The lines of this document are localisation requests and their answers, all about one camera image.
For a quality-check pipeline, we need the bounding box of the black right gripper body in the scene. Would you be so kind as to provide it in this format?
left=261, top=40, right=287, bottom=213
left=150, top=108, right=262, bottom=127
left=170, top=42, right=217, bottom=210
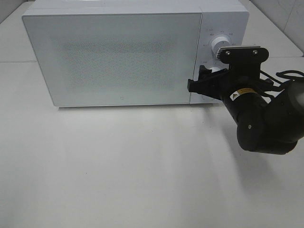
left=209, top=69, right=257, bottom=102

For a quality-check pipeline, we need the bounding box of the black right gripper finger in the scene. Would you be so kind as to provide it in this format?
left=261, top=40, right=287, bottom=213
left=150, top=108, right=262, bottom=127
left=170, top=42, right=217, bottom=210
left=199, top=65, right=212, bottom=78
left=187, top=71, right=226, bottom=95

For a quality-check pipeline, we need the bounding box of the white microwave knob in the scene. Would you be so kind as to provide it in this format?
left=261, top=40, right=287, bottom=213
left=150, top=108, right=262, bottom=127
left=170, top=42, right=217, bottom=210
left=208, top=66, right=221, bottom=73
left=211, top=35, right=231, bottom=53

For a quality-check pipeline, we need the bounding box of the white microwave door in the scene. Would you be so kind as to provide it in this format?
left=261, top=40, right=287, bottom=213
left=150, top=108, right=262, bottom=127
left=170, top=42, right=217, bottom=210
left=22, top=13, right=201, bottom=107

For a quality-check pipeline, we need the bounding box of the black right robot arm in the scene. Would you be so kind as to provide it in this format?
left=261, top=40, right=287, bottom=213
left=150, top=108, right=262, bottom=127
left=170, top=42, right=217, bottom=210
left=187, top=66, right=304, bottom=155

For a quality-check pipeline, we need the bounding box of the white microwave oven body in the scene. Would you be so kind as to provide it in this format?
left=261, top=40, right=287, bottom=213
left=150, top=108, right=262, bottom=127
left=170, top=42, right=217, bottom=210
left=22, top=0, right=249, bottom=105

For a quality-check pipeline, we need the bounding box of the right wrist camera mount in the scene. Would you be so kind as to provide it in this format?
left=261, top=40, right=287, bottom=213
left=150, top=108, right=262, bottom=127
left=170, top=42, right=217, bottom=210
left=216, top=46, right=269, bottom=79

